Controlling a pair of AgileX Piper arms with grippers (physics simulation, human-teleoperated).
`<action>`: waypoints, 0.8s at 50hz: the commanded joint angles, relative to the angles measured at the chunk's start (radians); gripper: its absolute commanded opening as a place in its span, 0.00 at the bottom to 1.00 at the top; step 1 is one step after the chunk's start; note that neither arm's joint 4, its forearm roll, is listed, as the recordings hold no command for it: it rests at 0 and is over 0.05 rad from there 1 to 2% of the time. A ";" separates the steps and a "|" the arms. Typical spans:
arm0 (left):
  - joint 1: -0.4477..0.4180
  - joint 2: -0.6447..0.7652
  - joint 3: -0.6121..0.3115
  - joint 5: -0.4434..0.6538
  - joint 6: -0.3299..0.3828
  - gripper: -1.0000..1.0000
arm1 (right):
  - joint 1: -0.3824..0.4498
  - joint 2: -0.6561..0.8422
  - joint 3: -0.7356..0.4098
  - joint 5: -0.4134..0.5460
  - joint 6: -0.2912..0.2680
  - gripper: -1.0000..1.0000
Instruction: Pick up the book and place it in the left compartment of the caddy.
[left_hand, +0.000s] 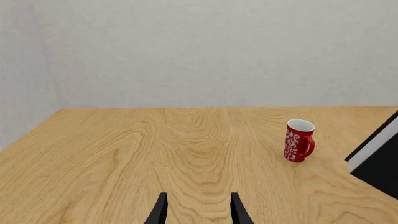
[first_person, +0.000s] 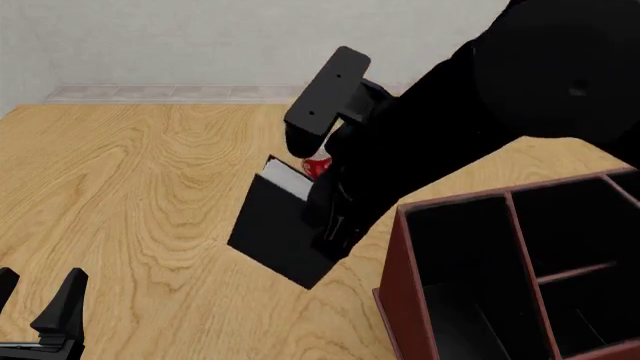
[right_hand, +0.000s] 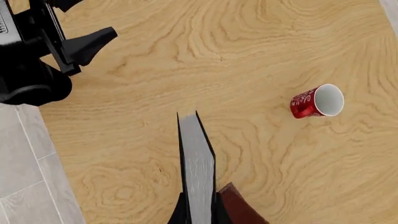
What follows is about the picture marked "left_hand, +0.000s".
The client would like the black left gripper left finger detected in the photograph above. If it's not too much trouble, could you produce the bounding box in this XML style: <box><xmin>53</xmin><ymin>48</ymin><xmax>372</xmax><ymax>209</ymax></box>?
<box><xmin>144</xmin><ymin>192</ymin><xmax>169</xmax><ymax>224</ymax></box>

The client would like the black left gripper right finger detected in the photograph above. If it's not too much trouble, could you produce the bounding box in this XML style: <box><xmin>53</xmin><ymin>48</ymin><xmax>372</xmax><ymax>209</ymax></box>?
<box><xmin>230</xmin><ymin>192</ymin><xmax>256</xmax><ymax>224</ymax></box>

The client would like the red mug with white pattern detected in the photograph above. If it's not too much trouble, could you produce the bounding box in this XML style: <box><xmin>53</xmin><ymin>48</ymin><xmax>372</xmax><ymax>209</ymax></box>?
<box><xmin>283</xmin><ymin>118</ymin><xmax>316</xmax><ymax>163</ymax></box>

